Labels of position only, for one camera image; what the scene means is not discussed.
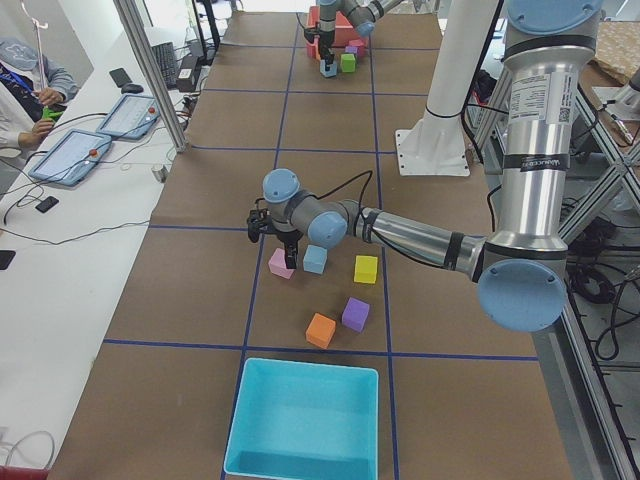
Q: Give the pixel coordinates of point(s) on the black phone desk edge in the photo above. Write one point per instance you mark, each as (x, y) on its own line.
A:
(6, 257)

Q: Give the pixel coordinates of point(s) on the teach pendant tablet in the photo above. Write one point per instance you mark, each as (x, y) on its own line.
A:
(131, 117)
(72, 158)

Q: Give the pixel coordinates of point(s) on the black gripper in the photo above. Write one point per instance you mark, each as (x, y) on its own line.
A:
(288, 237)
(326, 40)

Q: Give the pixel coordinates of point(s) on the magenta foam block far side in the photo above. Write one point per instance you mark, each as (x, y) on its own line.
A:
(312, 50)

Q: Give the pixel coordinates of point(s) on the pink foam block near left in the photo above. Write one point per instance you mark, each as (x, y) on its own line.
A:
(277, 264)

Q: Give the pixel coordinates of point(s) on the light blue plastic bin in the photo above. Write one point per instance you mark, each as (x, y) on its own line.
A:
(298, 420)

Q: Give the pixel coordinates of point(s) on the black keyboard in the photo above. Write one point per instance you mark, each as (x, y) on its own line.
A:
(165, 57)

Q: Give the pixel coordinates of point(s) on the green foam block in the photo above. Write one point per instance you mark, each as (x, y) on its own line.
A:
(348, 63)

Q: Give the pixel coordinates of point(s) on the black computer mouse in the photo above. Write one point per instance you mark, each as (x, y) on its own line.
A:
(131, 88)

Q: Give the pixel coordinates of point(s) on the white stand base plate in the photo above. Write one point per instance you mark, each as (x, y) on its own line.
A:
(434, 146)

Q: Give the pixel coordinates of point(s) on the yellow foam block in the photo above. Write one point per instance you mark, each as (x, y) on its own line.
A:
(365, 269)

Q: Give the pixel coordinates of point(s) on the black smartphone near tablets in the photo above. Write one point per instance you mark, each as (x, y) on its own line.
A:
(47, 204)

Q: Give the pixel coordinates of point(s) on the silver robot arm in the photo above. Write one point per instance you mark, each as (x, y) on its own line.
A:
(518, 268)
(361, 17)

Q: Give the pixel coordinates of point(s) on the black phone far desk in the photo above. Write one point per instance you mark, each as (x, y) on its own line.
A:
(120, 77)

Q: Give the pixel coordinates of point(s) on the seated person in white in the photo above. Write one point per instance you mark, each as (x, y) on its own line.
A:
(29, 84)

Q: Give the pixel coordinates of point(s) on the near teach pendant tablet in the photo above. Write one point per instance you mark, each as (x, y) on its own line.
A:
(72, 158)

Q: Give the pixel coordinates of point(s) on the aluminium frame post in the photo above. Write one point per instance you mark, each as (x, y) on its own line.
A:
(134, 28)

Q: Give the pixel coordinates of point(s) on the red plastic bin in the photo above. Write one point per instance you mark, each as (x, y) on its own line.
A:
(344, 31)

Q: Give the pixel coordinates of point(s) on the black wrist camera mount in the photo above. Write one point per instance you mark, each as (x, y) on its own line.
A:
(259, 222)
(310, 32)

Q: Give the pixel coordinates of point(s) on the far teach pendant tablet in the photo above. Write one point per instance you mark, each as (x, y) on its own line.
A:
(131, 117)

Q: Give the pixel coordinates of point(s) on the small metal cylinder weight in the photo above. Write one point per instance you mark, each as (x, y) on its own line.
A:
(160, 173)

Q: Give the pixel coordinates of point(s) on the orange foam block near bin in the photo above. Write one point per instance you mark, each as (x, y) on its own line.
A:
(320, 331)

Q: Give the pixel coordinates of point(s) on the purple foam block near bin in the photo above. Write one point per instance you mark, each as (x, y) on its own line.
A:
(355, 314)

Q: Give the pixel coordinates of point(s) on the white camera stand post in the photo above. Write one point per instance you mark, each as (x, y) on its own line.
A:
(470, 25)

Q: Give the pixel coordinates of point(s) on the light blue block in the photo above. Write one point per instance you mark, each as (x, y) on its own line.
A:
(328, 69)
(314, 260)

